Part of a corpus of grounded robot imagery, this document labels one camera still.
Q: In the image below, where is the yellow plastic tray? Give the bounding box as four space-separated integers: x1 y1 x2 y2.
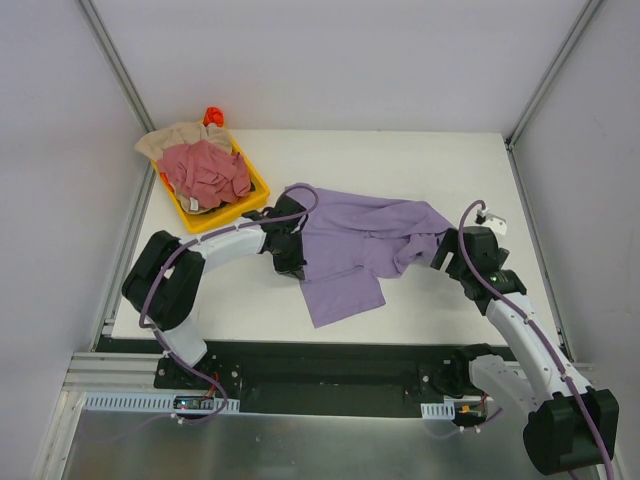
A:
149 127 270 233

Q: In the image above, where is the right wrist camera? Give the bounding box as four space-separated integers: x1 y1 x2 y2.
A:
475 209 508 236

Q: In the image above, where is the white cable duct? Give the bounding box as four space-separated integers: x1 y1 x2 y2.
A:
420 402 456 421
84 392 240 416

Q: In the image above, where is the orange red cloth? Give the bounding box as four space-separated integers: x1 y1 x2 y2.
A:
202 106 225 128

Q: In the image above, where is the beige t-shirt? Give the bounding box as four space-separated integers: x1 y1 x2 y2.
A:
134 122 233 162

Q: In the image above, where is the purple t-shirt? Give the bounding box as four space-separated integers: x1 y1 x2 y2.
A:
287 184 453 328

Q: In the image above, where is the right white cable duct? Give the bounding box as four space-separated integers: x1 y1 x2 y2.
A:
420 402 456 421

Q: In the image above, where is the pink t-shirt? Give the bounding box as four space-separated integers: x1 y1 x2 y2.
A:
157 140 251 212

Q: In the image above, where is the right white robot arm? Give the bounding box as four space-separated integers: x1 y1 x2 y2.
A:
431 226 619 478

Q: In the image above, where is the left white cable duct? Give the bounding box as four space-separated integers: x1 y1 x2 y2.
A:
84 392 240 416

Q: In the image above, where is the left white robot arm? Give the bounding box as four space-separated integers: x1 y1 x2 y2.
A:
121 195 308 389

